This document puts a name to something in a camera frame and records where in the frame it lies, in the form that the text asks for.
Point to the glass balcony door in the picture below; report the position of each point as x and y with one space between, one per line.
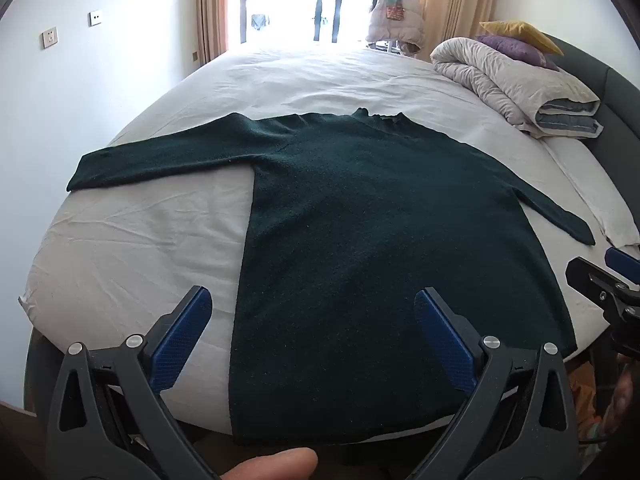
300 10

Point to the white puffer jacket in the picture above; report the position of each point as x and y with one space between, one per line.
395 22

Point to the person's left hand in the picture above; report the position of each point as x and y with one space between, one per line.
272 465

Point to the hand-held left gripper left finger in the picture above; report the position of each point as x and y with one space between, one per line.
185 340

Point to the beige curtain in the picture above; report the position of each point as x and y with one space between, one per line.
211 10
455 0

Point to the bed with white sheet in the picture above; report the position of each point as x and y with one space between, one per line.
150 240

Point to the folded grey-white duvet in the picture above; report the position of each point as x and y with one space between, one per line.
490 75

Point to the yellow pillow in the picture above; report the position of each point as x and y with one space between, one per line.
520 32

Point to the white wall socket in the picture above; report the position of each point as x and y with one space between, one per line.
96 18
50 38

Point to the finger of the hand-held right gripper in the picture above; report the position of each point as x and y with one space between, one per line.
622 262
585 277

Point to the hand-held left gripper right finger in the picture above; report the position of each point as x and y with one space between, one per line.
442 342

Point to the purple pillow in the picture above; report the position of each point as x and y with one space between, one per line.
515 51

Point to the dark green sweater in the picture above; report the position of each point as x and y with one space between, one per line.
380 220

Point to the small hanging dark garment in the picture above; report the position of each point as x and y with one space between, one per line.
259 21

